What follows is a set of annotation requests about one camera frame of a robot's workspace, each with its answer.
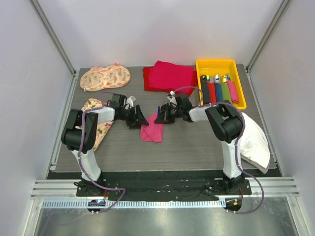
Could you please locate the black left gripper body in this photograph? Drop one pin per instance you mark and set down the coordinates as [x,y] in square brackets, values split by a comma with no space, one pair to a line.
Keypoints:
[129,116]

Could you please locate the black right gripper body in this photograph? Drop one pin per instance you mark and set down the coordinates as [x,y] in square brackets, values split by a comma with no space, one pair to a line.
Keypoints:
[173,112]

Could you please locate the pink paper napkin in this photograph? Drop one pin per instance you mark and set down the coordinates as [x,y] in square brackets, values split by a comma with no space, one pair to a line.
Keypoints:
[152,132]

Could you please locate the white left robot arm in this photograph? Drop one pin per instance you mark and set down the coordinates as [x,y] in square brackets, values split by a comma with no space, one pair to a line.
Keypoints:
[79,133]

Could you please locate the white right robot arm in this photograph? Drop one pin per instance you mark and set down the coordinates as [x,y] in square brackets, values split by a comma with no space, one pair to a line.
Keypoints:
[227,124]

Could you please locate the black napkin cutlery roll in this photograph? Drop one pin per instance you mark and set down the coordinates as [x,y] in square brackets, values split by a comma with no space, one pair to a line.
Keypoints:
[205,89]

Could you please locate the red napkin cutlery roll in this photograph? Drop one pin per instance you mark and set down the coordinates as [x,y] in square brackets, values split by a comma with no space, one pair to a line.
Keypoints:
[211,88]

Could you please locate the blue napkin cutlery roll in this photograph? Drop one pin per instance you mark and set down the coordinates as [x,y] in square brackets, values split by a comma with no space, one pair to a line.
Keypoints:
[218,89]

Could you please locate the stack of red napkins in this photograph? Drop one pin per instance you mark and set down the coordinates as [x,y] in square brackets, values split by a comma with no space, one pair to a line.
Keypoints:
[167,77]

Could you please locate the floral fabric pouch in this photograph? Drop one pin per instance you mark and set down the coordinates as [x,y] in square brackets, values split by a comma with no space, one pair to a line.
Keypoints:
[110,77]

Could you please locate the yellow plastic bin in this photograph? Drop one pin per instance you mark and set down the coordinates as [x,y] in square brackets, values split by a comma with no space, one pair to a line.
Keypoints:
[222,67]

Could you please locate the white cloth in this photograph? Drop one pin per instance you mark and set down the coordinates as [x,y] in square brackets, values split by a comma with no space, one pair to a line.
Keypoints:
[254,146]

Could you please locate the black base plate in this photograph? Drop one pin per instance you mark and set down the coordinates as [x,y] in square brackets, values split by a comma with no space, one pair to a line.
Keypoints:
[161,186]

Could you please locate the aluminium frame rail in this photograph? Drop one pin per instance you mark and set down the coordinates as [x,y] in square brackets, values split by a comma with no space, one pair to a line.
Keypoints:
[264,186]

